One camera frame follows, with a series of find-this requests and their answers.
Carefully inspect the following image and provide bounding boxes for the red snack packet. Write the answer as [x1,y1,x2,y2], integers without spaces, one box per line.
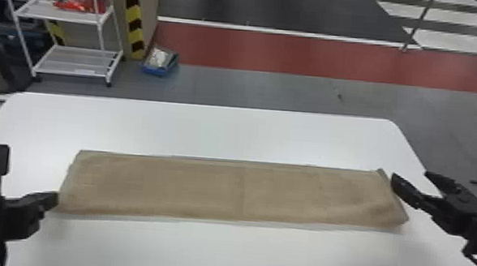
[52,0,110,16]

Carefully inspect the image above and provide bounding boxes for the blue tray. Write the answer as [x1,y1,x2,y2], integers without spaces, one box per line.
[139,44,182,79]

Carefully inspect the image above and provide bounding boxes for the white wire rack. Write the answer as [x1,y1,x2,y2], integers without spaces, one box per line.
[0,0,129,89]

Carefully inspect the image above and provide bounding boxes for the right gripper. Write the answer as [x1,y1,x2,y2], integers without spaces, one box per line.
[385,167,477,239]

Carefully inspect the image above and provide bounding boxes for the beige towel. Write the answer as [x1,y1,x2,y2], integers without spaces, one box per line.
[53,143,414,242]

